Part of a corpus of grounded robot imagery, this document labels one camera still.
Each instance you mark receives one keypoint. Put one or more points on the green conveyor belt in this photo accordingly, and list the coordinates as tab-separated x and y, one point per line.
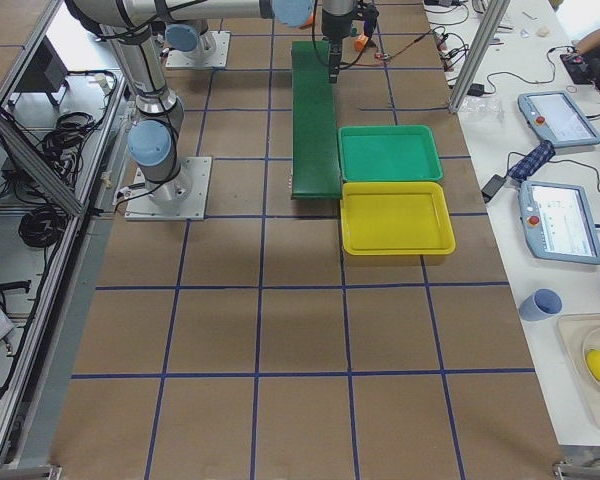
315	162

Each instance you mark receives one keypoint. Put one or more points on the beige plastic tray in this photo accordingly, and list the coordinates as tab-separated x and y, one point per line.
580	335

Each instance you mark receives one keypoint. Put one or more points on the upper teach pendant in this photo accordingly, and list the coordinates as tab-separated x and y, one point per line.
555	117

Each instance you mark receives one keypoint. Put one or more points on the clear plastic bag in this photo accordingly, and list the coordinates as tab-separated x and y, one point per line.
485	108

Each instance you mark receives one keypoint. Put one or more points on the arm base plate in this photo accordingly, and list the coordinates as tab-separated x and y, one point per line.
190	50
182	198

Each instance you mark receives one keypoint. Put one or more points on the orange cylinder on table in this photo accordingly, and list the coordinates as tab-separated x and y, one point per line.
308	23

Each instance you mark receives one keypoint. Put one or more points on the blue plastic cup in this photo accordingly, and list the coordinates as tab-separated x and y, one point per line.
541	304

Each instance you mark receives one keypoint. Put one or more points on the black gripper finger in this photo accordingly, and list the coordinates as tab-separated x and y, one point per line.
333	70

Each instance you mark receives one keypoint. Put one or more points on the lower teach pendant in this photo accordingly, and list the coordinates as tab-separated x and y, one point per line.
557	222

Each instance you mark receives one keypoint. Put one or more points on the orange cylinder with white numbers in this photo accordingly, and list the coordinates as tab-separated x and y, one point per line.
360	43

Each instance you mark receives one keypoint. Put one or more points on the teach pendant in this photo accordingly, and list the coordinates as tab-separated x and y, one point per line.
557	222
555	117

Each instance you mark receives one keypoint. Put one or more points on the aluminium frame post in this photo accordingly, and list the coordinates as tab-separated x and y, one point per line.
491	14

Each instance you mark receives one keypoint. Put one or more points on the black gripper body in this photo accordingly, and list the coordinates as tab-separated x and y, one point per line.
333	27

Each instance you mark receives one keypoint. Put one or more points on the yellow plastic tray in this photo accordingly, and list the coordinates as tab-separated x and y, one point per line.
395	219

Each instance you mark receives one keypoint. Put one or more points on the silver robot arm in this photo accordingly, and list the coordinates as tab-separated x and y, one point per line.
338	7
127	25

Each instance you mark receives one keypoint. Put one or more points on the black power adapter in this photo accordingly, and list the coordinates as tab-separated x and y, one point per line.
492	187

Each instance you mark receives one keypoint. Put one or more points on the green plastic tray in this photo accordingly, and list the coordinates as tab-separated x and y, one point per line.
388	153

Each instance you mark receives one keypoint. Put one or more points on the folded blue plaid umbrella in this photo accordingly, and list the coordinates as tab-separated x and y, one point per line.
532	162

